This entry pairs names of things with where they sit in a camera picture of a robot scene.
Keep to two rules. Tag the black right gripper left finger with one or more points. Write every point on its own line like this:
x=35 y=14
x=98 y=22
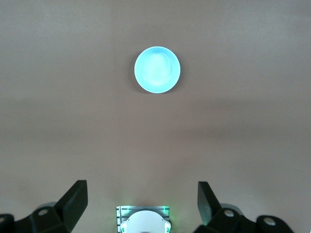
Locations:
x=70 y=204

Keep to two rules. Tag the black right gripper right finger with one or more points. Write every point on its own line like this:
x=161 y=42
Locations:
x=209 y=206

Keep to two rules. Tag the light blue bowl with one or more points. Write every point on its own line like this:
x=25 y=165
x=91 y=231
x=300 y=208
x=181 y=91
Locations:
x=157 y=70

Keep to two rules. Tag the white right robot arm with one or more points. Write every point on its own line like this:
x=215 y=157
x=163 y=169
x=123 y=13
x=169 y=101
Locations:
x=145 y=222

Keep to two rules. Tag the brown table cover cloth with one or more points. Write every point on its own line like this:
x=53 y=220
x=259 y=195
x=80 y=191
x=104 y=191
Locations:
x=73 y=97

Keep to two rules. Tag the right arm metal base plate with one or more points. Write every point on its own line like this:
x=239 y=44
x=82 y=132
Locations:
x=119 y=213

